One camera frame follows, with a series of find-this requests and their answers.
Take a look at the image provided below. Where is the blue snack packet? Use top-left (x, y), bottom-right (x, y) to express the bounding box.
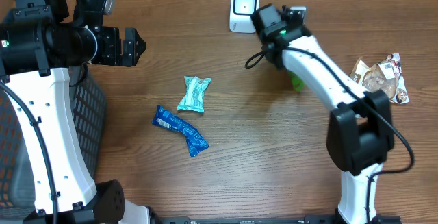
top-left (152, 105), bottom-right (209, 157)

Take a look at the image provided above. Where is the teal white candy packet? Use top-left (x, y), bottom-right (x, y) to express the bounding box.
top-left (177, 76), bottom-right (211, 113)

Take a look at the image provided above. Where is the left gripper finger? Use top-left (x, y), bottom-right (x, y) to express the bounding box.
top-left (122, 47), bottom-right (144, 67)
top-left (123, 27), bottom-right (146, 51)

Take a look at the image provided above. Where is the white barcode scanner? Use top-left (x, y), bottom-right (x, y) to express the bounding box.
top-left (229, 0), bottom-right (259, 34)

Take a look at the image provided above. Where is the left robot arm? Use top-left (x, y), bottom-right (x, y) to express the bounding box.
top-left (1, 0), bottom-right (151, 223)

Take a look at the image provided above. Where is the grey plastic shopping basket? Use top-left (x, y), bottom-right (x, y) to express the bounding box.
top-left (1, 67), bottom-right (107, 223)

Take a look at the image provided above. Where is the beige cookie snack bag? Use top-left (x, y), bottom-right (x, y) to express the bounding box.
top-left (350, 53), bottom-right (409, 104)

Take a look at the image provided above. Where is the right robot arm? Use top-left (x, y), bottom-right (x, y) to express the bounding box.
top-left (250, 4), bottom-right (394, 223)

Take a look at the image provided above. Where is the green gummy candy bag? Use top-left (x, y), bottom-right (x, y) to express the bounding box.
top-left (288, 71), bottom-right (305, 92)

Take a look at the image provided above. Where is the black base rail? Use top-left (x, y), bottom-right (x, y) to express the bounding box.
top-left (150, 213), bottom-right (403, 224)

